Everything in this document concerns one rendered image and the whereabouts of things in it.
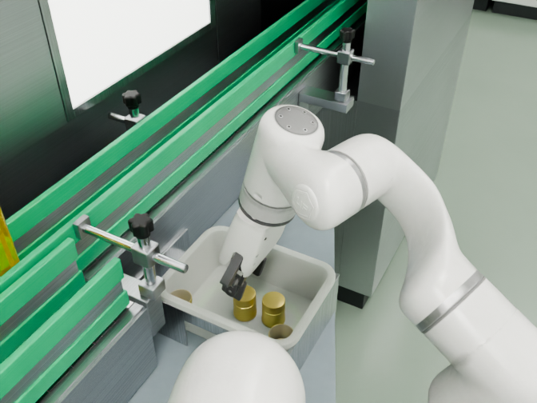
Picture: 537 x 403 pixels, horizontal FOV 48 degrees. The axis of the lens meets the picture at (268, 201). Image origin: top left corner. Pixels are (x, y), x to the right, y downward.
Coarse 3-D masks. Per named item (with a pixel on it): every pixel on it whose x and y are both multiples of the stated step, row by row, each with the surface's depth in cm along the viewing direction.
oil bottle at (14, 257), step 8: (0, 208) 67; (0, 216) 67; (0, 224) 68; (0, 232) 68; (8, 232) 69; (0, 240) 68; (8, 240) 69; (0, 248) 69; (8, 248) 70; (0, 256) 69; (8, 256) 70; (16, 256) 71; (0, 264) 69; (8, 264) 70; (0, 272) 70
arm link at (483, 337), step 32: (480, 288) 57; (448, 320) 57; (480, 320) 56; (512, 320) 56; (448, 352) 58; (480, 352) 55; (512, 352) 55; (448, 384) 61; (480, 384) 56; (512, 384) 54
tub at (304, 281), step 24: (216, 240) 96; (192, 264) 91; (216, 264) 98; (288, 264) 92; (312, 264) 89; (168, 288) 87; (192, 288) 93; (216, 288) 95; (264, 288) 95; (288, 288) 94; (312, 288) 92; (192, 312) 82; (216, 312) 91; (288, 312) 91; (312, 312) 82
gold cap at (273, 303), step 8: (264, 296) 87; (272, 296) 87; (280, 296) 87; (264, 304) 86; (272, 304) 86; (280, 304) 86; (264, 312) 87; (272, 312) 86; (280, 312) 87; (264, 320) 88; (272, 320) 87; (280, 320) 88
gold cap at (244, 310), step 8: (248, 288) 89; (248, 296) 87; (240, 304) 87; (248, 304) 87; (256, 304) 89; (240, 312) 88; (248, 312) 88; (256, 312) 90; (240, 320) 89; (248, 320) 89
